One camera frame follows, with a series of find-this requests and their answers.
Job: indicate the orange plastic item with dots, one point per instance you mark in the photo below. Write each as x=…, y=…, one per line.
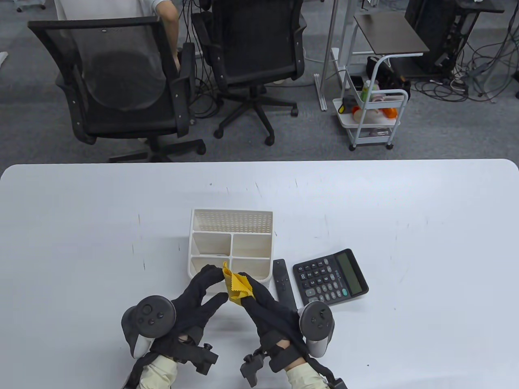
x=388, y=112

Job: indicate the yellow cleaning cloth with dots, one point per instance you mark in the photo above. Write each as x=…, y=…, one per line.
x=237, y=287

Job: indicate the dark grey handheld controller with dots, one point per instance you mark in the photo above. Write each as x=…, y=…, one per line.
x=152, y=316
x=318, y=322

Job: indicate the white plastic organizer basket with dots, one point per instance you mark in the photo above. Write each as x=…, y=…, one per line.
x=231, y=221

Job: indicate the black computer tower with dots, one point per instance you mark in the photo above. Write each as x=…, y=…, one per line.
x=425, y=24

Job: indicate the white rolling cart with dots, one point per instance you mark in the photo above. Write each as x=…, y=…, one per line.
x=344, y=120

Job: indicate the person's left forearm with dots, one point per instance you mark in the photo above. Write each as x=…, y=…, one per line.
x=158, y=375

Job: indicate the black calculator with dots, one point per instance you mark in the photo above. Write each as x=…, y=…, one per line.
x=324, y=279

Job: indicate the black mesh office chair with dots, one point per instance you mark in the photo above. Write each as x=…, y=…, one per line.
x=251, y=40
x=134, y=121

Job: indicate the person's right hand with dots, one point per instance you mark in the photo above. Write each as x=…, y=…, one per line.
x=271, y=316

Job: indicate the black remote control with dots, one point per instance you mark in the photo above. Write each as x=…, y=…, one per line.
x=282, y=279

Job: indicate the green bottle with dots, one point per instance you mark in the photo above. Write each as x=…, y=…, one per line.
x=366, y=91

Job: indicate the person's left hand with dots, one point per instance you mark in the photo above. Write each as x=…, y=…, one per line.
x=194, y=308

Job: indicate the brown top side table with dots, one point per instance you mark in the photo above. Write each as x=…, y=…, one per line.
x=389, y=32

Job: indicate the white round container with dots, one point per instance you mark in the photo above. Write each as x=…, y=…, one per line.
x=367, y=115

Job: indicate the black bag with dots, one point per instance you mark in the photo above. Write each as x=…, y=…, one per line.
x=383, y=69

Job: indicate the black desk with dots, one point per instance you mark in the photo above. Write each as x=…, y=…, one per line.
x=486, y=6

